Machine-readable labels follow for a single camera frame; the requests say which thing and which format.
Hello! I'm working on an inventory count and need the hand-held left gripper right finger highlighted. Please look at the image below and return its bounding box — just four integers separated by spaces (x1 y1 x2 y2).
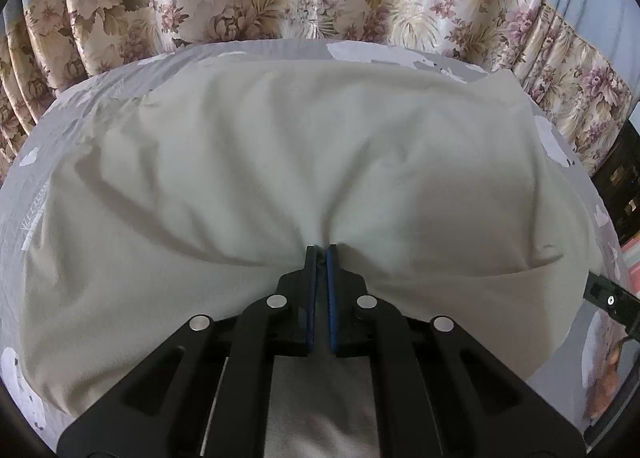
325 244 586 458

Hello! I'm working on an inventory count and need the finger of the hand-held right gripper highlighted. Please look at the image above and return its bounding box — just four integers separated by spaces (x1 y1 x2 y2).
582 270 640 341

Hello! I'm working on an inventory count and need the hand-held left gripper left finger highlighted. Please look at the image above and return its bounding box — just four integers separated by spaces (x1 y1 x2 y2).
56 245 321 458

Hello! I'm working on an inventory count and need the pale green garment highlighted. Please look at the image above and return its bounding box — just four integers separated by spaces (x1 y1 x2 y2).
15 55 603 458

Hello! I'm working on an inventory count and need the person's right hand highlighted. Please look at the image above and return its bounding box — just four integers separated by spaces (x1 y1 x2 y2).
586 337 630 425

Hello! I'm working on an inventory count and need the dark furniture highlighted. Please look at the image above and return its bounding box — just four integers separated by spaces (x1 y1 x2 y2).
591 117 640 251

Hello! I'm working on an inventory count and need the grey printed bed sheet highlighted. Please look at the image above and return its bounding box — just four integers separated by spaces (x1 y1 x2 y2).
0 38 640 444

